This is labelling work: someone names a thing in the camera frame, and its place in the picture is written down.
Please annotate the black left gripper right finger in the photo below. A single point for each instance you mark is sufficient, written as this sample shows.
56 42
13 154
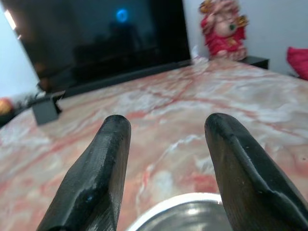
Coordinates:
245 183

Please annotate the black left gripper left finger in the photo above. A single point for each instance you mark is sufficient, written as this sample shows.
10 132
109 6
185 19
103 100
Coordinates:
96 173

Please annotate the round steel plate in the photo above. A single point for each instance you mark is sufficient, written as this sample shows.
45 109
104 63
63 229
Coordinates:
183 214

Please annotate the black television stand foot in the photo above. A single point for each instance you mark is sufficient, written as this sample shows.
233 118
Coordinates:
45 111

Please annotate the orange round ornament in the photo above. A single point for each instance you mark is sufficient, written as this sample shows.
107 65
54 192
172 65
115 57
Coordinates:
4 106

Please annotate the black side shelf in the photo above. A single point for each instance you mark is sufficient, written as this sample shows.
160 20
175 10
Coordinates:
257 61

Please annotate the red cushion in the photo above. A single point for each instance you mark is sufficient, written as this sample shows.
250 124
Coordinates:
299 62

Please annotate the black flat screen television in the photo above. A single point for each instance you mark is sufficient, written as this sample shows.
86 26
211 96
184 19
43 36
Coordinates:
96 36

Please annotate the red and pink deity statue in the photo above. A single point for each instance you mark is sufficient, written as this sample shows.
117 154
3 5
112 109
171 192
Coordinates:
223 33

